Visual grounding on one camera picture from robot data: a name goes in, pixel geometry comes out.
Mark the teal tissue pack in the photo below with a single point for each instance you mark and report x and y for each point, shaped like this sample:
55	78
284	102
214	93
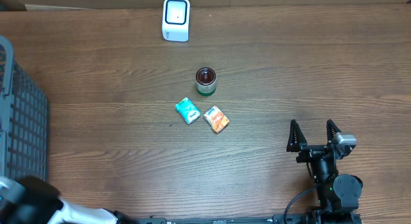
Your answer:
187	110

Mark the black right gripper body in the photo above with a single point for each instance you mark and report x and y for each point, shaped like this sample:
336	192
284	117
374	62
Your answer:
311	153

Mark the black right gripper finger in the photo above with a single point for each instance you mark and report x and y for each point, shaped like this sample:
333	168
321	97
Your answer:
332	130
296	140

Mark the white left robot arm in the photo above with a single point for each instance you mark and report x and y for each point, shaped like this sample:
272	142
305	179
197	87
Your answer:
30	200

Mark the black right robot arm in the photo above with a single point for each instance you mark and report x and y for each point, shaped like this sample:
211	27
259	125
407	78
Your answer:
338	194

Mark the dark grey plastic basket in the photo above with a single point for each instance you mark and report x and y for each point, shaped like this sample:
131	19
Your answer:
24	120

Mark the jar with green lid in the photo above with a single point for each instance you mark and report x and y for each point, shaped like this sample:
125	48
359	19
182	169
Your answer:
205	81

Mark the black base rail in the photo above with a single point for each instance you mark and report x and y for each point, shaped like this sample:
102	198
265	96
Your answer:
275	219

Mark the white barcode scanner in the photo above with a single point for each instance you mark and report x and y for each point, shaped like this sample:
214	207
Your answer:
175	20

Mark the orange tissue pack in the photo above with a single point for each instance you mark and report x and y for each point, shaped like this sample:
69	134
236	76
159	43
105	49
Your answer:
217	119

